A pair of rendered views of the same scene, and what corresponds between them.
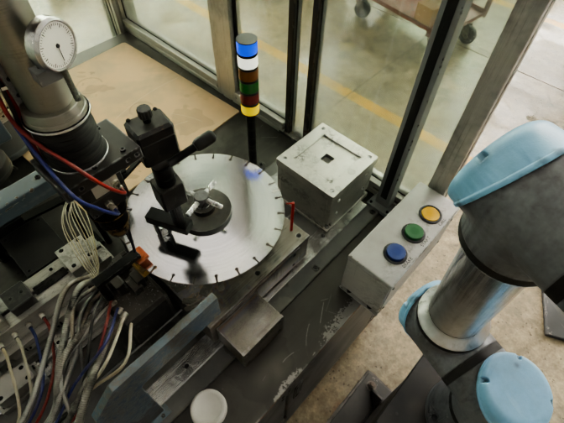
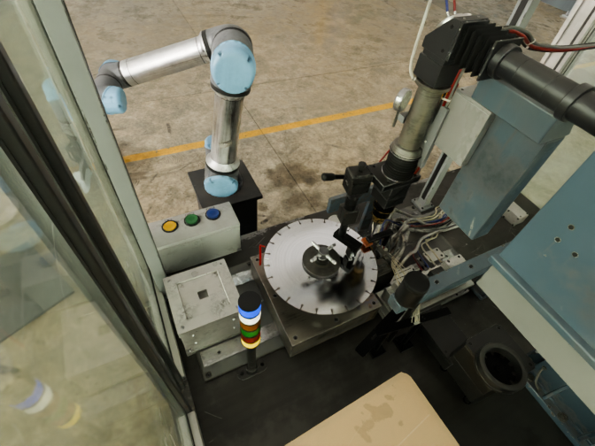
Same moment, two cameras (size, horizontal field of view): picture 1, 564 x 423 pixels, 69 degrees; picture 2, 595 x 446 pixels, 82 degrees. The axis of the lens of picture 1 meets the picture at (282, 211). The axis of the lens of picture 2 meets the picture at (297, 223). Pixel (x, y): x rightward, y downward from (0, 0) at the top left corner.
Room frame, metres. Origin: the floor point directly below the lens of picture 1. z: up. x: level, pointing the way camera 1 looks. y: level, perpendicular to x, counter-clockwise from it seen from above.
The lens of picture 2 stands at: (1.07, 0.25, 1.77)
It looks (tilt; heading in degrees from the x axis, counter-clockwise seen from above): 49 degrees down; 197
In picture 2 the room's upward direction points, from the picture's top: 8 degrees clockwise
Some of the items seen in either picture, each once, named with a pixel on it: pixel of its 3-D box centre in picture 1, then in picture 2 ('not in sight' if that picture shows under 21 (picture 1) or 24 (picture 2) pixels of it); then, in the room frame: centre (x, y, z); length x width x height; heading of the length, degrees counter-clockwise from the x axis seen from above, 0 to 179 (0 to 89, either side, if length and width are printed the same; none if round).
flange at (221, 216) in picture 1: (203, 207); (321, 258); (0.49, 0.16, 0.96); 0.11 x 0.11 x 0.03
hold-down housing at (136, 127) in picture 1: (159, 161); (353, 194); (0.42, 0.19, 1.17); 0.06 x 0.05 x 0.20; 130
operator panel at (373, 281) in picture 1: (399, 247); (196, 237); (0.50, -0.27, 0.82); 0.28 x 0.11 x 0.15; 139
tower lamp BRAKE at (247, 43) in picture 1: (247, 44); (249, 304); (0.79, 0.09, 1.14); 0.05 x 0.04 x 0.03; 49
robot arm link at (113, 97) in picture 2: not in sight; (104, 96); (0.42, -0.58, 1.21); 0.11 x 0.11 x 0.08; 31
